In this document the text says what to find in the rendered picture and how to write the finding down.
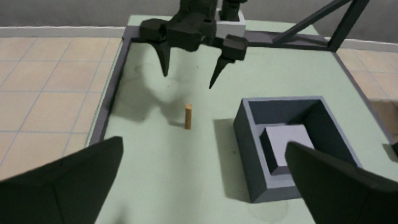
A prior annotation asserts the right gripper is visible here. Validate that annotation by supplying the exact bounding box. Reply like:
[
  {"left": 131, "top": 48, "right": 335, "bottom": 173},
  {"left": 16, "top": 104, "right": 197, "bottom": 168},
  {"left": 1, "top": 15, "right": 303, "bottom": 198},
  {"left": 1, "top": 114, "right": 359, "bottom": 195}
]
[{"left": 139, "top": 0, "right": 249, "bottom": 89}]

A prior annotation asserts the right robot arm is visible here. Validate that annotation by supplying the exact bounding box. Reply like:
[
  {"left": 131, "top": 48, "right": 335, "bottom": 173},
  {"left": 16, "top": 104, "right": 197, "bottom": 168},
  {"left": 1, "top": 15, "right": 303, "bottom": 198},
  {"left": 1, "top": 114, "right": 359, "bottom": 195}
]
[{"left": 166, "top": 0, "right": 248, "bottom": 52}]

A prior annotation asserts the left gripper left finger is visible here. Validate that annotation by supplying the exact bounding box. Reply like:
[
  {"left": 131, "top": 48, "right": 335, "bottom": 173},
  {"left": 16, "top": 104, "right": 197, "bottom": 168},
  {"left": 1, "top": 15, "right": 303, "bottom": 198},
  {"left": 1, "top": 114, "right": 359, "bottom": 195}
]
[{"left": 0, "top": 136, "right": 124, "bottom": 224}]

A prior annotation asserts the wooden peg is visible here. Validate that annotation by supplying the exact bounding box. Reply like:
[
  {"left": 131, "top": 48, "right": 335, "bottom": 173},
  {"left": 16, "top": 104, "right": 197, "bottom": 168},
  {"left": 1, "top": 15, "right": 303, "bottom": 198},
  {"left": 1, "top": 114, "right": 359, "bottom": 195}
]
[{"left": 185, "top": 104, "right": 192, "bottom": 130}]

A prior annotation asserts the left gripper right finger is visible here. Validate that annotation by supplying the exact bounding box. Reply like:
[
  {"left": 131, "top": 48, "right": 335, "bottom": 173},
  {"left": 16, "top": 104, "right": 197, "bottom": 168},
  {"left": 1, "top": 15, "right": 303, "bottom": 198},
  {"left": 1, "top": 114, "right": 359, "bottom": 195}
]
[{"left": 284, "top": 141, "right": 398, "bottom": 224}]

